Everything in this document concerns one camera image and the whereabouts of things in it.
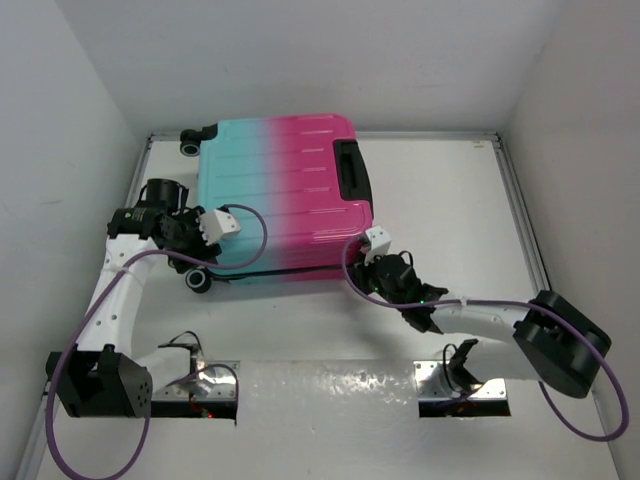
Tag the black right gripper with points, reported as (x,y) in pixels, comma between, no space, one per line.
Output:
(360,272)

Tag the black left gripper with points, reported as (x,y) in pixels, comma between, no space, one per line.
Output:
(199,248)

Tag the pink suitcase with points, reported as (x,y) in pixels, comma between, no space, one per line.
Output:
(297,185)

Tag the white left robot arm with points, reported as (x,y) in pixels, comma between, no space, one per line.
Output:
(96,375)

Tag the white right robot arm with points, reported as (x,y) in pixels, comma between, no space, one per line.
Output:
(546,340)

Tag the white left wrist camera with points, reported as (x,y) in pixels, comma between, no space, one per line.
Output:
(216,225)

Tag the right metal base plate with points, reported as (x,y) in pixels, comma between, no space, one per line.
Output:
(431,386)

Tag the metal base plate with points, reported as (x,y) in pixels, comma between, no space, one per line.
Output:
(213,382)
(431,386)

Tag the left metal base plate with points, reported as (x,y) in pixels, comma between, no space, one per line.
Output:
(213,382)

